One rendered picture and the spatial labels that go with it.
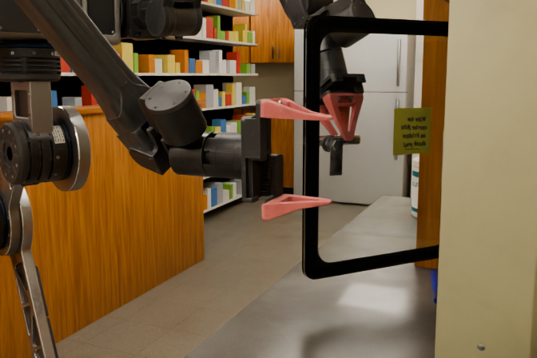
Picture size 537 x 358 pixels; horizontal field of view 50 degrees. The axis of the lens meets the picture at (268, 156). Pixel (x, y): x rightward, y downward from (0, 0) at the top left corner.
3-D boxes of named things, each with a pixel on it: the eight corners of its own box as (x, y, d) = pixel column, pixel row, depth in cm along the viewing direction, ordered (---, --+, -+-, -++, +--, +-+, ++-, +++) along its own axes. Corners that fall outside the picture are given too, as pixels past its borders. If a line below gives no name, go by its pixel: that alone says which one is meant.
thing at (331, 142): (343, 175, 87) (344, 137, 87) (331, 176, 86) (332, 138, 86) (336, 173, 89) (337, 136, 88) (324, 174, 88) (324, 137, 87)
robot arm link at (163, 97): (177, 123, 83) (135, 164, 79) (145, 57, 75) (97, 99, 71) (239, 145, 76) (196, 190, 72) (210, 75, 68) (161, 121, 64)
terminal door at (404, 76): (456, 255, 102) (467, 21, 96) (304, 281, 89) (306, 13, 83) (452, 254, 103) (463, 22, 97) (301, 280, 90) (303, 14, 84)
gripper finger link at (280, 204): (321, 164, 64) (244, 159, 68) (320, 227, 65) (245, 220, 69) (340, 156, 70) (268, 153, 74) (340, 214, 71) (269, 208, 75)
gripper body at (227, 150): (255, 117, 67) (199, 115, 70) (256, 204, 68) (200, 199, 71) (277, 113, 72) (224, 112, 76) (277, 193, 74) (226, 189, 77)
